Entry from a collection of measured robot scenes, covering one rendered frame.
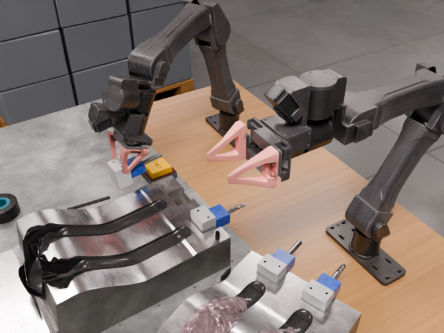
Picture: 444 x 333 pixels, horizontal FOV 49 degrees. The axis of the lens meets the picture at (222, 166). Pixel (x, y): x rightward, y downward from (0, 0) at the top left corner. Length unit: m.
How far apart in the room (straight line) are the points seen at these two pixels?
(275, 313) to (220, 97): 0.69
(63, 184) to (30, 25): 1.49
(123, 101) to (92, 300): 0.40
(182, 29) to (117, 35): 1.80
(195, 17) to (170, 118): 0.51
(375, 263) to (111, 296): 0.58
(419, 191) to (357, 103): 1.92
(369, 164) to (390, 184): 1.81
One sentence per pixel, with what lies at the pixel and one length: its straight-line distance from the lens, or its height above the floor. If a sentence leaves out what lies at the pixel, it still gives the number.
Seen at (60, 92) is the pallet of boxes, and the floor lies 0.32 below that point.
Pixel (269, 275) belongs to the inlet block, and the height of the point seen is 0.87.
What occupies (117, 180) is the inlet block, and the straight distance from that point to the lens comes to 1.17.
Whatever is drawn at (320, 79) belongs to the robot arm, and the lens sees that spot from 0.77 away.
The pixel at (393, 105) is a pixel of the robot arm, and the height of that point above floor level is 1.21.
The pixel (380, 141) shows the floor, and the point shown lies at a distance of 3.08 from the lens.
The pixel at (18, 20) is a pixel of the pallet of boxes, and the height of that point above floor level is 0.76.
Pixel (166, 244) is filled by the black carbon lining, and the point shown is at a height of 0.88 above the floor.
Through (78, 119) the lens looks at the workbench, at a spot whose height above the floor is 0.80.
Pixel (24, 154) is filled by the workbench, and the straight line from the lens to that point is 1.55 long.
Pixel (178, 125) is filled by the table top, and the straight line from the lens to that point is 1.58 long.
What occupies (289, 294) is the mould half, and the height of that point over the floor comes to 0.86.
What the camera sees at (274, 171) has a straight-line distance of 0.73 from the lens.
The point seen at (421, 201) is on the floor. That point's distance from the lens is 2.69.
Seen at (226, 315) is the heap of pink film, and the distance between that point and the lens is 0.90.
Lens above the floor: 1.64
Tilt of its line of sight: 37 degrees down
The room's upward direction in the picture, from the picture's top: straight up
